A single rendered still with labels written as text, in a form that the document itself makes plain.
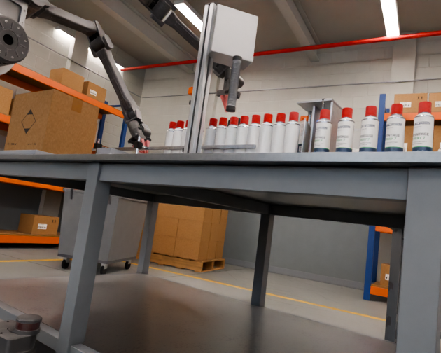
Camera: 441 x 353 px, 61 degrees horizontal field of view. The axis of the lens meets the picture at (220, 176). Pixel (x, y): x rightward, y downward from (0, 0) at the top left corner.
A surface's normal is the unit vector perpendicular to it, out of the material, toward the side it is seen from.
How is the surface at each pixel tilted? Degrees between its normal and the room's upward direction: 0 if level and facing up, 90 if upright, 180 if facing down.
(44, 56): 90
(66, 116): 90
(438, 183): 90
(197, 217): 90
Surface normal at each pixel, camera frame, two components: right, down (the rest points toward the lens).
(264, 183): -0.59, -0.18
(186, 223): -0.39, -0.16
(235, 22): 0.32, -0.07
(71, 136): 0.84, 0.04
